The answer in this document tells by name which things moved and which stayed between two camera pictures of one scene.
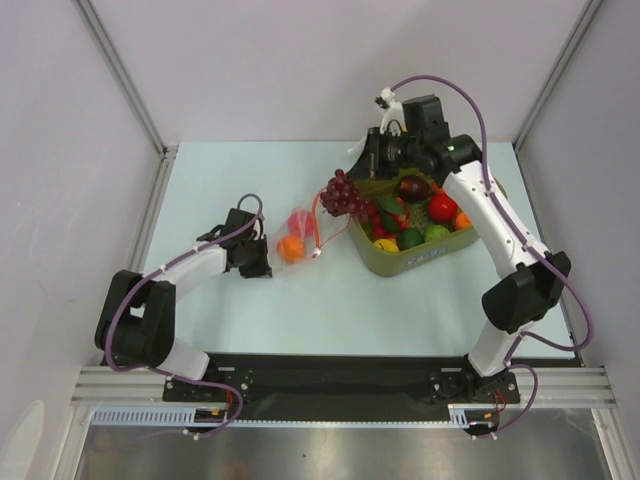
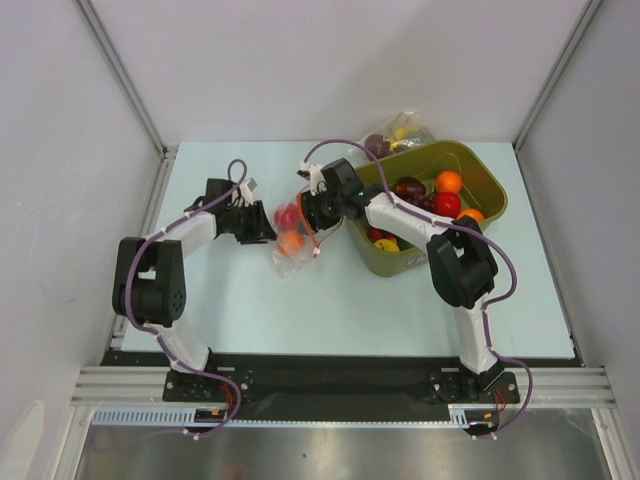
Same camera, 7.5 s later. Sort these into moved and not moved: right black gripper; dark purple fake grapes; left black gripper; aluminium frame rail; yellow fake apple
Moved: left black gripper; dark purple fake grapes; right black gripper
Not moved: aluminium frame rail; yellow fake apple
